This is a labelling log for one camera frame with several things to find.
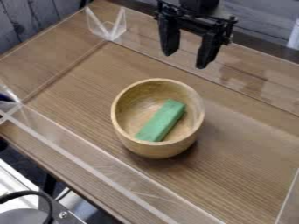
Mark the white post at right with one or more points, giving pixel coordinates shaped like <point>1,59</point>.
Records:
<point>292,43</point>

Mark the black table leg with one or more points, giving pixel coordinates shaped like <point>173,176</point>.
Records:
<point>49,184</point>

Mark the grey metal bracket with screw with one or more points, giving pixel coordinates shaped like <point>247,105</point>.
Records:
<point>61,214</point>

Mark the brown wooden bowl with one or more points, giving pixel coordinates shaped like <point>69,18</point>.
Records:
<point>133,107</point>

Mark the clear acrylic table barrier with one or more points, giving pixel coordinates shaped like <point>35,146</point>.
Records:
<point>236,177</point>

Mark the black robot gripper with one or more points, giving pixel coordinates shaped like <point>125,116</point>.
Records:
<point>199,17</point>

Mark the green rectangular block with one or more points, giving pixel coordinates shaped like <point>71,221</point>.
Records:
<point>161,122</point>

